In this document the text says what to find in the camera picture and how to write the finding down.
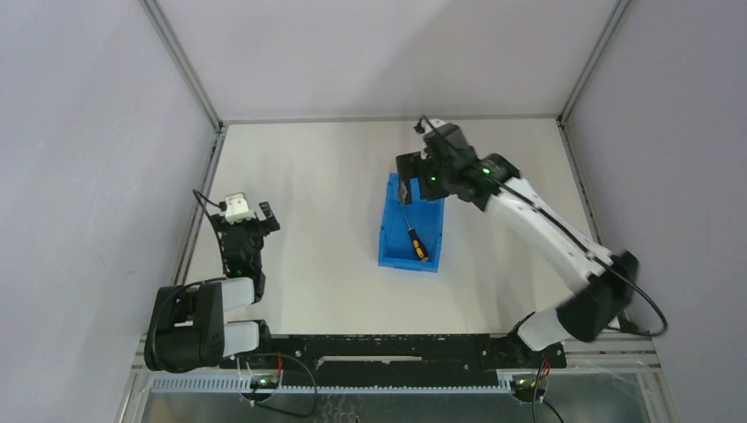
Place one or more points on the left controller circuit board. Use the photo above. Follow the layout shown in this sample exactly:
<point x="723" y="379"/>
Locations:
<point x="264" y="383"/>

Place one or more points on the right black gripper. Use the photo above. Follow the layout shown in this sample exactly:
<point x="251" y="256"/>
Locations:
<point x="415" y="165"/>

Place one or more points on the blue plastic bin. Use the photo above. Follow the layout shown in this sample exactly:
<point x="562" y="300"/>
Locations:
<point x="395" y="244"/>

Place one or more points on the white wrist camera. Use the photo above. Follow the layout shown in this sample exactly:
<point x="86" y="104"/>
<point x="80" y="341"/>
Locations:
<point x="237" y="209"/>
<point x="441" y="135"/>

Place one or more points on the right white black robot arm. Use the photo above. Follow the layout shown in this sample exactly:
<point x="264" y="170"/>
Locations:
<point x="601" y="282"/>

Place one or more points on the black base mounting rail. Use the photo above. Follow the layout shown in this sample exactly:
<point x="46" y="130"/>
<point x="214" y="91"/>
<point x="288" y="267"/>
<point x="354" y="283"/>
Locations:
<point x="395" y="361"/>

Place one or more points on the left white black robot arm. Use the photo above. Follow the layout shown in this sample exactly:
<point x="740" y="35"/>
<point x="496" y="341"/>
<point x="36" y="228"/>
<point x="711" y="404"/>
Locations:
<point x="188" y="327"/>

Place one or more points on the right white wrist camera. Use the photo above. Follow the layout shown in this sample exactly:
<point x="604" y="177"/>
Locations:
<point x="441" y="135"/>

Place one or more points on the controller circuit board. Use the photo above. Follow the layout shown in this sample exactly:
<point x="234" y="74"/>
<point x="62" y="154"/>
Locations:
<point x="525" y="391"/>
<point x="264" y="383"/>

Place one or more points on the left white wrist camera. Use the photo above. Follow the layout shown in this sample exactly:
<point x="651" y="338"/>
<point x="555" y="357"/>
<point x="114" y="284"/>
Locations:
<point x="237" y="209"/>

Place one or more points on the right controller circuit board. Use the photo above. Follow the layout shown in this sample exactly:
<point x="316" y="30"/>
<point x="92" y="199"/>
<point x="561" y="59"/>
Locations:
<point x="525" y="391"/>

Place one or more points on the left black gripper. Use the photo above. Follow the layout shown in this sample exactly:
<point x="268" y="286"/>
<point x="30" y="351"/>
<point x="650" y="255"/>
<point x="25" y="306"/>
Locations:
<point x="243" y="227"/>

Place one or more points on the black yellow handled screwdriver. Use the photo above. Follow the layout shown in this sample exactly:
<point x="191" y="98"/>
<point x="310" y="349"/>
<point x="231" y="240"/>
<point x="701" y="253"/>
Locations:
<point x="417" y="244"/>

